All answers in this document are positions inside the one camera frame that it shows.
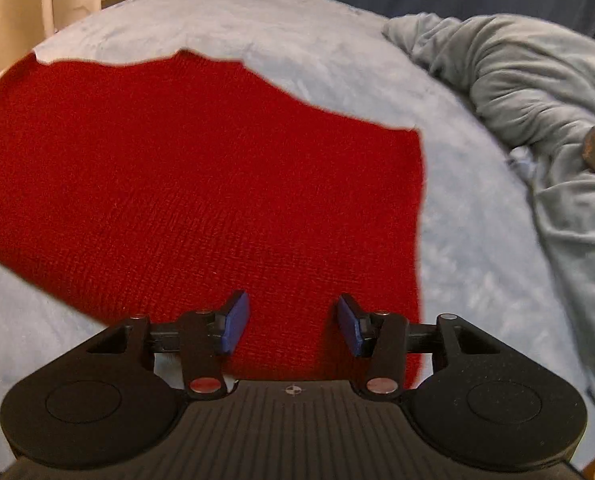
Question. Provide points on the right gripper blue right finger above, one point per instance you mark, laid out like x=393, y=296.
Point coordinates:
x=378, y=343

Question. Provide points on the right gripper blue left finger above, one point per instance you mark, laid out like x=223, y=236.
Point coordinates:
x=205, y=338

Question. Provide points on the red knit cardigan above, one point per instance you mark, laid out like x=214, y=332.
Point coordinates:
x=162, y=187

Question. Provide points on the light blue fleece bed sheet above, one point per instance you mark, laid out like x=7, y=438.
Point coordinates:
x=477, y=250

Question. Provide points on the grey-blue crumpled blanket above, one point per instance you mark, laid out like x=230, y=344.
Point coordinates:
x=532, y=84

